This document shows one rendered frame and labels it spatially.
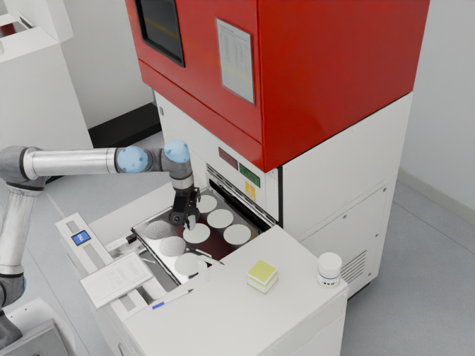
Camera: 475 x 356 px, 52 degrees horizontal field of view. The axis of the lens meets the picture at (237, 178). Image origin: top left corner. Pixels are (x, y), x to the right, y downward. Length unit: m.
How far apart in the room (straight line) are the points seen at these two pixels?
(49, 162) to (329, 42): 0.88
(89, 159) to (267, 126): 0.53
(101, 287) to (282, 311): 0.59
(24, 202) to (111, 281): 0.38
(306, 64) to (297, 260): 0.63
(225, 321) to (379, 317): 1.34
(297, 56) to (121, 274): 0.90
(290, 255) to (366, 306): 1.15
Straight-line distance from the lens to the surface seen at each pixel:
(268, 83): 1.39
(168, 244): 1.83
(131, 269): 1.70
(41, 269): 3.19
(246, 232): 1.83
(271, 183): 1.66
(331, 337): 1.78
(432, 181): 3.32
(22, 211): 1.71
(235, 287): 1.59
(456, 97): 2.96
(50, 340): 1.61
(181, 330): 1.53
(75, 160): 1.48
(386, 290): 2.83
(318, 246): 2.08
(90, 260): 1.78
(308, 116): 1.58
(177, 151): 1.50
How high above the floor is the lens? 2.24
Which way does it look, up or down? 41 degrees down
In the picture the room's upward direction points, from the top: 5 degrees counter-clockwise
